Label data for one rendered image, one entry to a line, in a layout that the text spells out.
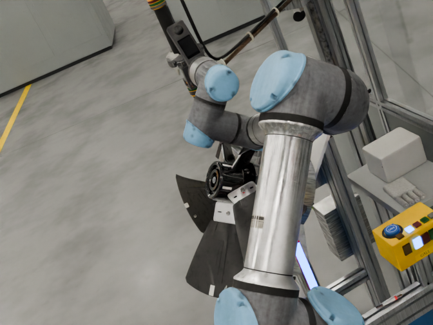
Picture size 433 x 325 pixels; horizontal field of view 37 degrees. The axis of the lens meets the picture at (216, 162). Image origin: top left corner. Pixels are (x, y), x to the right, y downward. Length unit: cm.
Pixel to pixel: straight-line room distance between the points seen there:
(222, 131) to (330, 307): 53
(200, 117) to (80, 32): 758
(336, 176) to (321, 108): 104
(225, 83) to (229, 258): 72
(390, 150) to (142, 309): 197
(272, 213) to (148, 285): 285
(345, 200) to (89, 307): 221
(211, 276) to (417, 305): 61
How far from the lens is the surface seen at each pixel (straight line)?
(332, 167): 215
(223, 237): 201
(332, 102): 116
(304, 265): 168
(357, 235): 231
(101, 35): 901
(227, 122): 150
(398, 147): 230
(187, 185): 223
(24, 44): 917
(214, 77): 144
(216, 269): 202
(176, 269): 392
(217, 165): 197
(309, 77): 113
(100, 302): 404
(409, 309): 191
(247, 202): 188
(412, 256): 178
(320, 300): 117
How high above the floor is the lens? 215
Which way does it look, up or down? 26 degrees down
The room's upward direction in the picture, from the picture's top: 25 degrees counter-clockwise
